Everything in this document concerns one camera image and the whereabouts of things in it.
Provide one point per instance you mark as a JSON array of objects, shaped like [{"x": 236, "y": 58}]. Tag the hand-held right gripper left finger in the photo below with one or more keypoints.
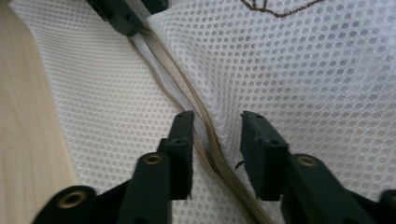
[{"x": 182, "y": 161}]

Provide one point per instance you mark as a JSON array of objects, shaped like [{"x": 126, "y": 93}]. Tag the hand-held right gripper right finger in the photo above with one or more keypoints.
[{"x": 264, "y": 161}]

